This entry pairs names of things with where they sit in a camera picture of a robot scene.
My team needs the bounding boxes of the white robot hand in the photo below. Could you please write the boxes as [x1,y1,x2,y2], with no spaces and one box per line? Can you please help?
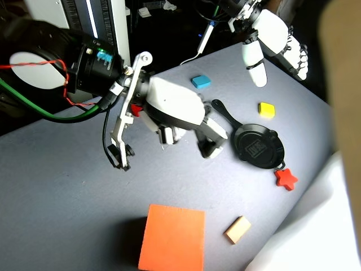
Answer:
[140,76,229,159]
[241,8,310,88]

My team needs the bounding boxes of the black cast iron skillet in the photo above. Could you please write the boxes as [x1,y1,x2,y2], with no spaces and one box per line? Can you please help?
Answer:
[210,98,287,171]

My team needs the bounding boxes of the person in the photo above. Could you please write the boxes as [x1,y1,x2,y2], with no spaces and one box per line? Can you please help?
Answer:
[276,0,300,23]

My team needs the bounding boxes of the blue block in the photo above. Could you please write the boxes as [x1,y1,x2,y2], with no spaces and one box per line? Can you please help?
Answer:
[191,75,212,90]

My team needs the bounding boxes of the red heart block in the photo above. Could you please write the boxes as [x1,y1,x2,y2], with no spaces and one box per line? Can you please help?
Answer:
[130,103,144,117]

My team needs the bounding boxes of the yellow block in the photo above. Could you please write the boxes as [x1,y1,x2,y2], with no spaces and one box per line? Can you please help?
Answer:
[258,102,276,119]

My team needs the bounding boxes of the white robot body column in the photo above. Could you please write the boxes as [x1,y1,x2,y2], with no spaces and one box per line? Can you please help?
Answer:
[23,0,132,68]

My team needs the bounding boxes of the beige blurred panel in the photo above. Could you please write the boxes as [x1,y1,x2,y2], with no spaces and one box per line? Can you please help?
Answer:
[318,0,361,271]

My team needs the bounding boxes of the red star block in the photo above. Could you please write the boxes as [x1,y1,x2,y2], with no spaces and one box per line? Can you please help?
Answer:
[274,168,299,192]

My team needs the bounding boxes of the orange cube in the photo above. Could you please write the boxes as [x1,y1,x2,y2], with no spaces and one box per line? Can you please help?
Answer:
[137,203,206,271]

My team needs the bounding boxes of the grey table cloth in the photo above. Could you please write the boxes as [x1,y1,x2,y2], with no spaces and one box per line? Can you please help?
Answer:
[0,42,344,271]

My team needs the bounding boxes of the tan wooden block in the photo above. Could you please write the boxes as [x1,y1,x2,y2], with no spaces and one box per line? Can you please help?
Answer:
[224,216,252,245]

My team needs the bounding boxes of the white draped cloth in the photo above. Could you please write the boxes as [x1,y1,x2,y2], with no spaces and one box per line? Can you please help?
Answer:
[244,151,361,271]

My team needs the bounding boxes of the white stick device with cable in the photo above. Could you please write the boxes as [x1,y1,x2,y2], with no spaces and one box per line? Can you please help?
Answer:
[179,21,217,66]

